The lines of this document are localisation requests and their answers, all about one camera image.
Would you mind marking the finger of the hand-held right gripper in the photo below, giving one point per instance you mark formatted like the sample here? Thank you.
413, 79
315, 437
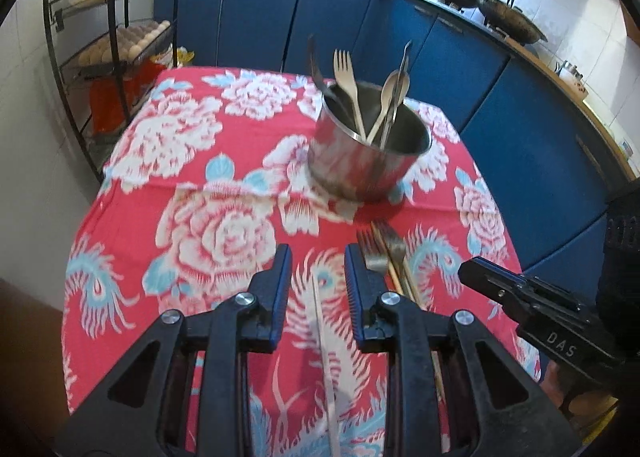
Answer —
487, 282

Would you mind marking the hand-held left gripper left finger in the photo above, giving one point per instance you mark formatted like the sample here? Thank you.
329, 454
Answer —
280, 297

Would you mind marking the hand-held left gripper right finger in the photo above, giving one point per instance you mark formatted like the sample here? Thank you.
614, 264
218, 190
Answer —
356, 297

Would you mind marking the wooden chopstick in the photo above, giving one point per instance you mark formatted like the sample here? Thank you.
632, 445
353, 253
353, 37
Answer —
325, 362
407, 287

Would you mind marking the beige spoon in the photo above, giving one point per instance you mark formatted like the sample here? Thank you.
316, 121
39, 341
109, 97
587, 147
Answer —
390, 92

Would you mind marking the beige fork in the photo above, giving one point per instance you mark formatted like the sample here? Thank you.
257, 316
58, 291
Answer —
347, 82

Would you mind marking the person's right hand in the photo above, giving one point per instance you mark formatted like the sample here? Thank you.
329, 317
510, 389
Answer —
580, 397

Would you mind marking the red floral tablecloth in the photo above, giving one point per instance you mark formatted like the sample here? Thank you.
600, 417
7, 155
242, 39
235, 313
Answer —
200, 237

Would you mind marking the blue kitchen cabinet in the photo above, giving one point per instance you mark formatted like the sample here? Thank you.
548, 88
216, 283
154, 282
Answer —
500, 112

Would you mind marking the wooden countertop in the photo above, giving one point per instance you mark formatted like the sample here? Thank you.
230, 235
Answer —
600, 127

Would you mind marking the tiny steel lidded pot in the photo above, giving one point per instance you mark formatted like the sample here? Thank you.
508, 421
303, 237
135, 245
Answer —
569, 71

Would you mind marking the yellow plastic bag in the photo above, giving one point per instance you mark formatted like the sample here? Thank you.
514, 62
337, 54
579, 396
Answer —
182, 57

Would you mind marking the orange plastic bag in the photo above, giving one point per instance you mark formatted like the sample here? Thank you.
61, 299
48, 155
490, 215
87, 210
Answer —
115, 97

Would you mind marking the black wok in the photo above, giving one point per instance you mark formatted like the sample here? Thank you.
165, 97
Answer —
515, 19

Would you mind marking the tray of eggs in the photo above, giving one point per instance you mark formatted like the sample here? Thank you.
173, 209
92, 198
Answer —
125, 44

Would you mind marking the black metal rack cart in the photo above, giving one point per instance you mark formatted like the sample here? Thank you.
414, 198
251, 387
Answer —
107, 2

